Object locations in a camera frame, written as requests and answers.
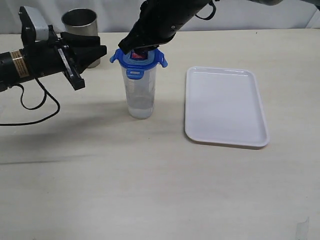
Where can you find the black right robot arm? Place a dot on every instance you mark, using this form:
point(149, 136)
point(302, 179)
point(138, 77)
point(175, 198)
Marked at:
point(159, 20)

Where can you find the clear plastic tall container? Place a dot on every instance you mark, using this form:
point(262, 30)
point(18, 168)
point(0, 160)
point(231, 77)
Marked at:
point(139, 85)

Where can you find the white backdrop curtain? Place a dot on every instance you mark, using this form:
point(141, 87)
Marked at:
point(120, 15)

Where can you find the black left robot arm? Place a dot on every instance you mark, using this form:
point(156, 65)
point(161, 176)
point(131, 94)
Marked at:
point(14, 68)

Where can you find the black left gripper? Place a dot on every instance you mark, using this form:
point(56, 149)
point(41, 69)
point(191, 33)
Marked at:
point(49, 57)

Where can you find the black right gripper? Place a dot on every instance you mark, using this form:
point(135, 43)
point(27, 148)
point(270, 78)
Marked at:
point(158, 22)

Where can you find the white rectangular tray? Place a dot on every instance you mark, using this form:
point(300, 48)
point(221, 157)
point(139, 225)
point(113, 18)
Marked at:
point(223, 106)

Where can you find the stainless steel cup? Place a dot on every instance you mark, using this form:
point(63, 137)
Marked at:
point(81, 21)

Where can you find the blue plastic snap lid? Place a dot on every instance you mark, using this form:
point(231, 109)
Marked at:
point(134, 65)

